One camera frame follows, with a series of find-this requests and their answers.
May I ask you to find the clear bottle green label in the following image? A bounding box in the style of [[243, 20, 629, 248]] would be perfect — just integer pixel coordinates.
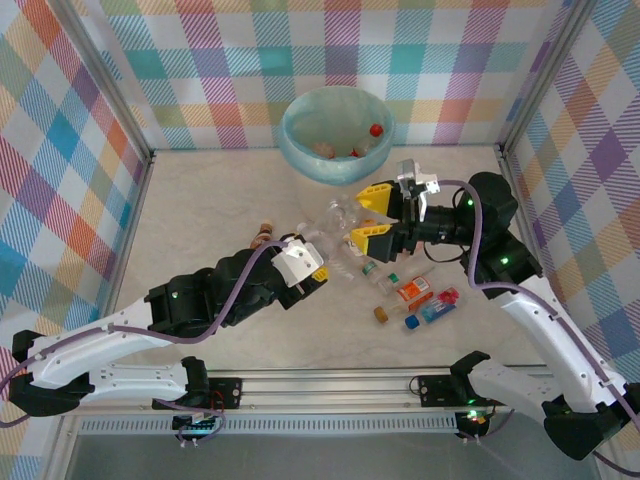
[[360, 259, 397, 296]]

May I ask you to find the slotted grey cable duct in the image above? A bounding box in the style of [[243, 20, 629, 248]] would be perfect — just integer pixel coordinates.
[[77, 417, 464, 437]]

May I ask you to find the Fiji water bottle blue cap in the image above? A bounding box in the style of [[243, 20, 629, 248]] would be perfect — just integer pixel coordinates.
[[403, 285, 461, 332]]

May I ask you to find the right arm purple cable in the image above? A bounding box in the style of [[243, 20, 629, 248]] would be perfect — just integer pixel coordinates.
[[432, 178, 640, 479]]

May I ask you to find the brown drink bottle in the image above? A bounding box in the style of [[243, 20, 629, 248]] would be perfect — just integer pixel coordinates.
[[249, 218, 276, 250]]

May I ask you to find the clear unlabelled plastic bottle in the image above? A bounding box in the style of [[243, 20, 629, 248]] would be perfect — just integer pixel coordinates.
[[324, 195, 374, 236]]

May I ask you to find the clear bottle red white label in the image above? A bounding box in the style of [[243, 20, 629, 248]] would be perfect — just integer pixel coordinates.
[[297, 222, 359, 285]]

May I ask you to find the wide aluminium mounting rail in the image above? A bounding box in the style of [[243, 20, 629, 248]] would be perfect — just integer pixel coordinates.
[[54, 370, 607, 415]]

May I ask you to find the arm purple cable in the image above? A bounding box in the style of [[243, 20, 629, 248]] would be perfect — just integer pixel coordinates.
[[0, 240, 296, 447], [432, 178, 640, 479]]

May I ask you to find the clear bottle green cap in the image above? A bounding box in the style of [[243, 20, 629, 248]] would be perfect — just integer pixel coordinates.
[[388, 263, 437, 286]]

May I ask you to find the plaid fabric backdrop panel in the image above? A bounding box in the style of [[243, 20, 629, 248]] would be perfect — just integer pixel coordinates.
[[504, 0, 640, 480], [74, 0, 584, 151], [0, 0, 149, 480]]

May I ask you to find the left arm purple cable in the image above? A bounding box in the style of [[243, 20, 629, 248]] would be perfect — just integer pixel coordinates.
[[0, 240, 296, 447]]

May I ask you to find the aluminium frame rail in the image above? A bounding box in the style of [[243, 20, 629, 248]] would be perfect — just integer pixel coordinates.
[[497, 142, 576, 371], [99, 152, 155, 326]]

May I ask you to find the thin black cable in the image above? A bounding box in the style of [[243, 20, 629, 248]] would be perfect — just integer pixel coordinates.
[[423, 243, 465, 267]]

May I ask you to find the aluminium frame post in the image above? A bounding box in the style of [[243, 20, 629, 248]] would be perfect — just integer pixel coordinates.
[[62, 0, 155, 166], [498, 0, 600, 154]]

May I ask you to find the small circuit board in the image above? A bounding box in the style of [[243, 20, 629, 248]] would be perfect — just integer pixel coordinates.
[[455, 408, 489, 432], [172, 413, 224, 436]]

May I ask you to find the orange label bottle tan cap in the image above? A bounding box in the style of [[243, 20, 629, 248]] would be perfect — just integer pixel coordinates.
[[373, 277, 435, 324]]

